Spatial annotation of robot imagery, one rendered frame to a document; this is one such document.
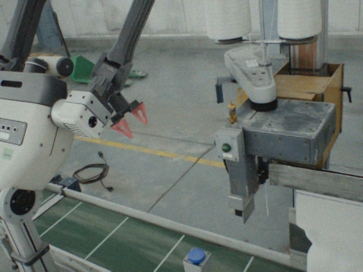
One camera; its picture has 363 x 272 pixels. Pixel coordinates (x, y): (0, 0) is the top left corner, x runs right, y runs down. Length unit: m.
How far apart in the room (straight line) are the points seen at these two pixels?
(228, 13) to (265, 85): 0.30
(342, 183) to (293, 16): 0.57
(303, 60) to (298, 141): 0.52
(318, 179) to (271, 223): 1.50
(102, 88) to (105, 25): 7.55
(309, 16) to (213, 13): 0.32
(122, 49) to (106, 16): 7.39
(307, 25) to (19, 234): 1.19
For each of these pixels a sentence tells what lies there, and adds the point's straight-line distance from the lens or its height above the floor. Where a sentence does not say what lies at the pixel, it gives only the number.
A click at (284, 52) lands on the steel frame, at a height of 0.06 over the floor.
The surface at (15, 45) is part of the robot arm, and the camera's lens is 1.71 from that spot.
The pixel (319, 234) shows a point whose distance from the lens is 1.54.
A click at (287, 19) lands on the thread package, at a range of 1.32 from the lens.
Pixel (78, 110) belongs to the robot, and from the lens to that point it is 1.13.
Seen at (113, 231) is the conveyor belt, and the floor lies 0.38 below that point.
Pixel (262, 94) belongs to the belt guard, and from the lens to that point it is 1.25.
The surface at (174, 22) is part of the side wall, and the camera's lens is 7.58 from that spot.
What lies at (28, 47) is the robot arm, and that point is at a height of 1.56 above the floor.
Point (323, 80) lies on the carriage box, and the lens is 1.51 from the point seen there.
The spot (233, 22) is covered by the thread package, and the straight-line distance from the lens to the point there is 1.40.
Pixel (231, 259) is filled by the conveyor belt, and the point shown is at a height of 0.38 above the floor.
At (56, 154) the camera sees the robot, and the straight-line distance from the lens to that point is 1.29.
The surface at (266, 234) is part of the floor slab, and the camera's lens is 2.77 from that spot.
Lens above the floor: 1.87
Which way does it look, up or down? 27 degrees down
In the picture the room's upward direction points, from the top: 10 degrees counter-clockwise
